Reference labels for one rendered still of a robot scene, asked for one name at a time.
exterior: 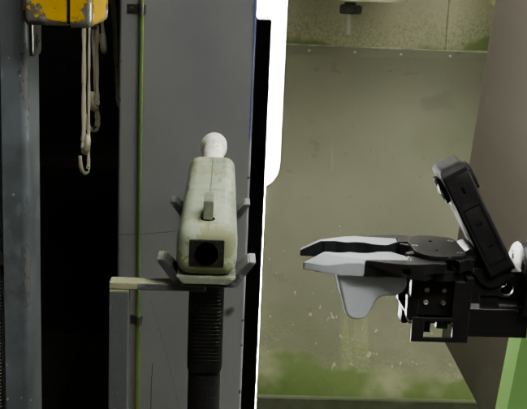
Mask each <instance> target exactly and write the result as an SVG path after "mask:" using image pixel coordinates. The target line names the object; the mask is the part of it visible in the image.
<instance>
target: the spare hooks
mask: <svg viewBox="0 0 527 409"><path fill-rule="evenodd" d="M108 3H110V5H111V19H112V28H113V49H114V68H115V94H116V97H115V100H116V102H117V106H118V107H119V42H118V36H117V17H116V5H115V0H108ZM91 31H92V54H93V90H94V92H93V91H90V67H91V45H90V33H91ZM81 38H82V63H81V83H82V93H81V126H82V131H81V137H80V140H81V145H80V148H81V153H82V154H84V155H87V166H86V170H84V168H83V162H82V156H78V166H79V168H80V172H81V173H82V174H83V175H87V174H88V173H89V170H90V162H91V158H90V145H91V138H90V132H97V131H98V130H99V128H100V125H101V123H100V117H101V116H100V113H99V105H100V101H99V98H100V94H99V87H98V81H99V53H98V45H99V42H100V49H101V52H102V53H103V54H106V53H107V44H106V32H105V27H104V21H102V22H101V33H100V34H99V24H96V25H94V26H92V27H91V28H88V95H87V107H88V115H87V114H86V28H82V31H81ZM90 109H91V110H92V111H93V112H95V115H94V118H95V123H94V125H95V126H94V127H93V128H92V127H91V125H90ZM86 130H87V134H86Z"/></svg>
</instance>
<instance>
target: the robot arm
mask: <svg viewBox="0 0 527 409"><path fill-rule="evenodd" d="M432 170H433V172H434V174H435V176H434V177H433V179H434V182H435V184H436V186H437V191H438V193H439V194H440V195H441V196H442V198H443V199H444V200H445V202H446V203H449V205H450V206H451V209H452V211H453V213H454V214H455V216H456V219H457V221H458V222H459V224H460V227H461V229H462V231H463V232H464V235H465V237H466V239H467V240H468V241H467V240H466V239H460V240H458V241H457V242H456V241H455V240H454V239H451V238H448V237H440V236H432V235H416V236H408V235H356V236H345V237H337V238H330V239H319V240H318V241H316V242H314V243H311V244H309V245H307V246H305V247H302V248H301V249H300V256H314V257H313V258H311V259H309V260H307V261H305V262H304V263H303V269H307V270H312V271H315V272H320V273H331V274H334V275H335V282H336V286H337V290H338V292H339V293H340V294H341V298H342V301H343V308H344V311H345V313H346V315H347V316H349V317H350V318H352V319H355V320H357V319H363V318H365V317H366V316H368V314H369V312H370V310H371V308H372V307H373V305H374V303H375V301H376V300H377V299H378V298H380V297H382V296H391V295H396V298H397V300H399V311H398V316H399V319H400V321H401V322H402V323H407V322H408V323H409V324H411V334H410V341H412V342H466V343H467V340H468V336H471V337H499V338H526V333H527V242H517V241H516V242H515V243H514V244H513V245H512V246H511V249H510V251H509V253H508V251H507V249H506V248H505V246H504V244H503V240H502V239H501V237H500V235H499V232H498V231H497V229H496V227H495V224H494V222H493V220H492V218H491V216H490V214H489V212H488V210H487V208H486V206H485V204H484V201H483V199H482V197H481V195H480V193H479V191H478V188H479V184H478V182H477V179H476V175H475V173H474V171H473V170H472V169H471V167H470V166H469V164H468V163H467V162H466V161H461V160H460V159H459V158H458V157H456V156H455V155H451V156H450V157H447V158H445V159H443V160H442V161H440V162H438V163H436V164H434V165H433V166H432ZM430 323H434V326H435V327H436V329H447V325H448V324H451V327H452V331H451V338H438V337H423V333H424V332H430Z"/></svg>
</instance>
